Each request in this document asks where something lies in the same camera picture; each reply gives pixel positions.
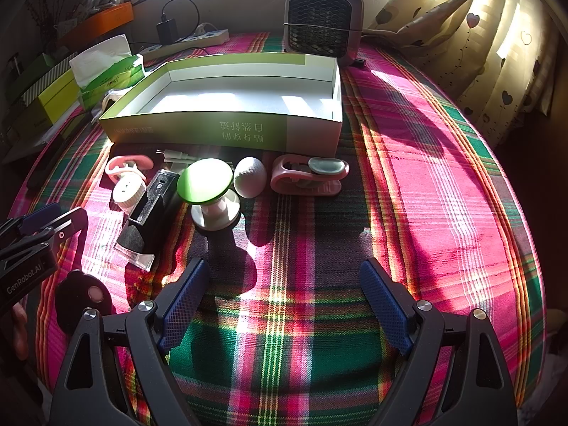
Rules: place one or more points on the yellow green box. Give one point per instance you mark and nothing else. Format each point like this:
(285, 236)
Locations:
(53, 102)

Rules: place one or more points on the small grey desk fan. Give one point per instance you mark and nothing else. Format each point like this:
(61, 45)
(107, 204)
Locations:
(324, 22)

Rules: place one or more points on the black charger adapter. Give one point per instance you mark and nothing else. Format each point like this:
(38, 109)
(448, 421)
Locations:
(167, 31)

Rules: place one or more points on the cream heart print curtain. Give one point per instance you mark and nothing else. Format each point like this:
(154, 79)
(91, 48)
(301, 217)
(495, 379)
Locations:
(488, 31)

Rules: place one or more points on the pink clip with grey pad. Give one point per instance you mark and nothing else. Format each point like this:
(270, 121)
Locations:
(288, 182)

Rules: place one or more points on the white round case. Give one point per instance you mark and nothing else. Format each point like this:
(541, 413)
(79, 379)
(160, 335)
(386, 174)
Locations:
(128, 191)

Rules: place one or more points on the black device with clear cap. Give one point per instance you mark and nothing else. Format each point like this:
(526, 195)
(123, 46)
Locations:
(153, 204)

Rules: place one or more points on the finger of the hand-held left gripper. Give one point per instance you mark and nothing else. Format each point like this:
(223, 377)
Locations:
(40, 218)
(71, 224)

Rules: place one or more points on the green and white cardboard box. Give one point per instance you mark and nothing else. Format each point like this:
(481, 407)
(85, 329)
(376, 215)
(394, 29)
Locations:
(222, 97)

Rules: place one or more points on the green top suction holder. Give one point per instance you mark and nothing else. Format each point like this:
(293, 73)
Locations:
(204, 182)

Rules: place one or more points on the pink plastic clip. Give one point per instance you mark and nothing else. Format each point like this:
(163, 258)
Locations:
(133, 159)

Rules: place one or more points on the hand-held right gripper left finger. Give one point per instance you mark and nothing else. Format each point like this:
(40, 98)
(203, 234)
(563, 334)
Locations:
(184, 301)

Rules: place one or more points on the beige power strip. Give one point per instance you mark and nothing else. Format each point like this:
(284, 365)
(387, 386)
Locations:
(159, 52)
(213, 36)

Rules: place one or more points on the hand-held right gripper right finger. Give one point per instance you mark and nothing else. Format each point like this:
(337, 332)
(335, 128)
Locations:
(386, 306)

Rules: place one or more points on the person's left hand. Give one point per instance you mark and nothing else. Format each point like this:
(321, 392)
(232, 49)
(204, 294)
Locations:
(20, 333)

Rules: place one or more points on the grey egg shaped sponge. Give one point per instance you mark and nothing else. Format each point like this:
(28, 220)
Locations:
(250, 176)

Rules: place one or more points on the green tissue pack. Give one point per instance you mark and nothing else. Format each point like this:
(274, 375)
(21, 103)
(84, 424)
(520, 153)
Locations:
(111, 75)

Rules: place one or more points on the pink green plaid tablecloth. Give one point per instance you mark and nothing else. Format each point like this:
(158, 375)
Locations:
(421, 164)

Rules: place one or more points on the orange box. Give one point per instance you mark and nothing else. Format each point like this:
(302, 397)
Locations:
(102, 22)

